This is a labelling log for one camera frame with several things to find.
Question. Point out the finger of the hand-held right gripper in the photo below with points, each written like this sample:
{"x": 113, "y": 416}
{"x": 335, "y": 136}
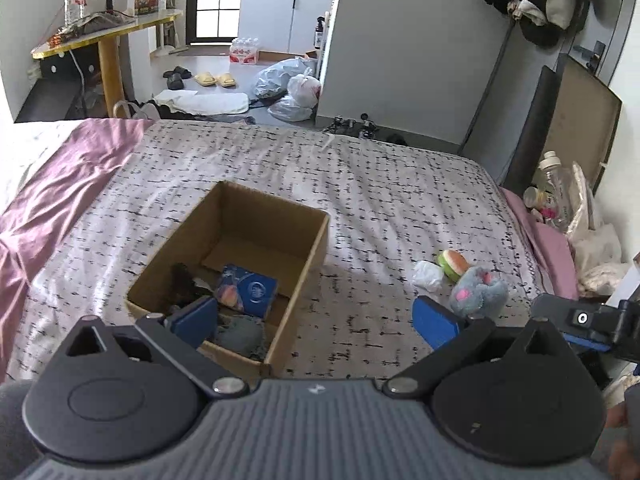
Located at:
{"x": 590, "y": 342}
{"x": 555, "y": 312}

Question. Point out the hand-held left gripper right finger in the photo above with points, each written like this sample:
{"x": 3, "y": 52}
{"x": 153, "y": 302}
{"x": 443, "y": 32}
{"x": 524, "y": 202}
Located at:
{"x": 435, "y": 325}

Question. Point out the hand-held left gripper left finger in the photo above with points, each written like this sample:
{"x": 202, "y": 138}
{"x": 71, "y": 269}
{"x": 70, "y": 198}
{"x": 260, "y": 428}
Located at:
{"x": 197, "y": 320}

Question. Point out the black sock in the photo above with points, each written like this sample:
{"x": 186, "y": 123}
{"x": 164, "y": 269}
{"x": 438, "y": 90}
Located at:
{"x": 182, "y": 285}

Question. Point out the blue patterned cloth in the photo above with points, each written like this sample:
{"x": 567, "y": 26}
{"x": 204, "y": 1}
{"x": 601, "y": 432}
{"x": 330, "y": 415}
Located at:
{"x": 240, "y": 332}

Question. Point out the grey-blue plush toy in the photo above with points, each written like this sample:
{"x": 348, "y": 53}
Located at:
{"x": 477, "y": 290}

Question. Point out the blue tissue pack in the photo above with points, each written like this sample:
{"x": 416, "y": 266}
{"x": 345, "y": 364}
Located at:
{"x": 252, "y": 292}

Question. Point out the cardboard box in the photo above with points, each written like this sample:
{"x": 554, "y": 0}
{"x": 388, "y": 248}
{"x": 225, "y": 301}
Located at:
{"x": 300, "y": 260}

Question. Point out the person's right hand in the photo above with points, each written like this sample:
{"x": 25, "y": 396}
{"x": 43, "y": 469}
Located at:
{"x": 631, "y": 445}

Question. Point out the white framed panel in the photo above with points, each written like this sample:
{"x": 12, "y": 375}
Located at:
{"x": 625, "y": 285}

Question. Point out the white crumpled packet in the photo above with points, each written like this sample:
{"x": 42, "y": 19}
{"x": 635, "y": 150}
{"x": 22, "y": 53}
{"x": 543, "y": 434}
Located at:
{"x": 427, "y": 275}

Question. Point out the burger plush toy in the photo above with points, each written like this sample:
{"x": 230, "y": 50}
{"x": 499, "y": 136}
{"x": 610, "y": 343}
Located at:
{"x": 452, "y": 262}

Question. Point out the white plastic bags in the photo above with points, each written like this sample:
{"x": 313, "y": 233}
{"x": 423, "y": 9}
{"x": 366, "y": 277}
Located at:
{"x": 597, "y": 247}

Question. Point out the clear bottle white cap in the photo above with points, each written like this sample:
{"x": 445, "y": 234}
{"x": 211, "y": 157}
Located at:
{"x": 556, "y": 187}

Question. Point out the black flat board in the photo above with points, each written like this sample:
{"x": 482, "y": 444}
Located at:
{"x": 525, "y": 132}

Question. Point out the brown cardboard board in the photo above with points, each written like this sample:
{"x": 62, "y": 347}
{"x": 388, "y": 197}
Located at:
{"x": 580, "y": 120}

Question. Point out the black metal gadget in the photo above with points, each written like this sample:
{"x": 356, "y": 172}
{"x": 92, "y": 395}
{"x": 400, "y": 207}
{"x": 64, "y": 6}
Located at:
{"x": 367, "y": 127}
{"x": 337, "y": 125}

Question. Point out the grey clothing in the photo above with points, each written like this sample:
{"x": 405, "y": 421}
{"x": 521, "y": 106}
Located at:
{"x": 12, "y": 430}

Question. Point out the white floor mat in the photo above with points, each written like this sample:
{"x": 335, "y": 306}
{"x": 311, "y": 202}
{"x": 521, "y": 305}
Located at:
{"x": 202, "y": 102}

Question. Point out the clear plastic bag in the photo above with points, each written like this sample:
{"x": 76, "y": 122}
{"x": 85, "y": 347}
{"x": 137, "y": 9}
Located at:
{"x": 290, "y": 110}

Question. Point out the black slipper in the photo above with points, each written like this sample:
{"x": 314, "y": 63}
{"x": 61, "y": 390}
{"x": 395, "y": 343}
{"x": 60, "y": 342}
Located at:
{"x": 177, "y": 71}
{"x": 176, "y": 82}

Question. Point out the yellow slipper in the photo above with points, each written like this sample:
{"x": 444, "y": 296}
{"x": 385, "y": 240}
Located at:
{"x": 227, "y": 80}
{"x": 205, "y": 79}

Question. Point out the white bed cloth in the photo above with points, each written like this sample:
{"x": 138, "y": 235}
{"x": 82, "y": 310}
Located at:
{"x": 20, "y": 155}

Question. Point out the white red plastic bag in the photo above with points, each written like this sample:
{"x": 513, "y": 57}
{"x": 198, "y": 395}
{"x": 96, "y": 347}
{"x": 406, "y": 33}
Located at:
{"x": 303, "y": 89}

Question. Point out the grey plastic bag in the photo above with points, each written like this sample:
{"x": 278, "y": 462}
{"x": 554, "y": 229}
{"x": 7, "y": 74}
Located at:
{"x": 277, "y": 77}

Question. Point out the gold-rimmed side table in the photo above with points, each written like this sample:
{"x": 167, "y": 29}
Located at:
{"x": 111, "y": 70}

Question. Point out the pack of water bottles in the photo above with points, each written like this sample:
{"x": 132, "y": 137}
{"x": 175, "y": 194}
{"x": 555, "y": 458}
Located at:
{"x": 244, "y": 53}

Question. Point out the black low cabinet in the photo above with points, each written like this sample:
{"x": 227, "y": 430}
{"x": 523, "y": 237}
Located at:
{"x": 50, "y": 92}

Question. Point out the white fan stand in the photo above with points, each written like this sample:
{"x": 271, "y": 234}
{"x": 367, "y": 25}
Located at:
{"x": 164, "y": 49}

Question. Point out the black hanging jacket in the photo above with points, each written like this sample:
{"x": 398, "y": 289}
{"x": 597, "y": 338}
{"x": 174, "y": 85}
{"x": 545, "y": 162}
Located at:
{"x": 537, "y": 35}

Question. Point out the black spray bottle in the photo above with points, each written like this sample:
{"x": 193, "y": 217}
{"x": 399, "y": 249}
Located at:
{"x": 318, "y": 34}

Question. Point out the small red packet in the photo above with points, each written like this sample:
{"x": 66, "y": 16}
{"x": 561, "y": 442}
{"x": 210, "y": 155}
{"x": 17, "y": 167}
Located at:
{"x": 62, "y": 39}

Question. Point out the dark cloth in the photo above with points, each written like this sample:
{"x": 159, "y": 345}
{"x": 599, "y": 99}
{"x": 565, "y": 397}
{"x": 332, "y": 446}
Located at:
{"x": 97, "y": 22}

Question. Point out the white kitchen cabinet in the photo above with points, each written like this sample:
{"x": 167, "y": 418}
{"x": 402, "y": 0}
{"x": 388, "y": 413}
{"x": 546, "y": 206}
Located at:
{"x": 285, "y": 17}

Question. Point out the black framed glass door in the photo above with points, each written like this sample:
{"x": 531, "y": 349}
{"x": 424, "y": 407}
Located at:
{"x": 215, "y": 2}

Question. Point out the clear water bottle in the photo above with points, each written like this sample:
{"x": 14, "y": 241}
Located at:
{"x": 74, "y": 4}

